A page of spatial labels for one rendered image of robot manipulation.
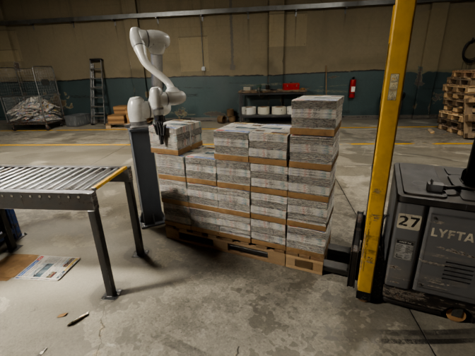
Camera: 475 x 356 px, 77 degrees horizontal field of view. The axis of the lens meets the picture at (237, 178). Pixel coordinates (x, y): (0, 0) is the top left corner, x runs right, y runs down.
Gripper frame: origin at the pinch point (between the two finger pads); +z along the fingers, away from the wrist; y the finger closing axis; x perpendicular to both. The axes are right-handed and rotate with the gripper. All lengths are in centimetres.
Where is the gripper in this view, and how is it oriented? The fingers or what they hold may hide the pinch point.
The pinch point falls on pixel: (161, 140)
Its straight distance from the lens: 252.9
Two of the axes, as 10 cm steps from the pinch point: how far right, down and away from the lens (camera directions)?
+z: 0.3, 9.4, 3.4
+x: -4.1, 3.2, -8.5
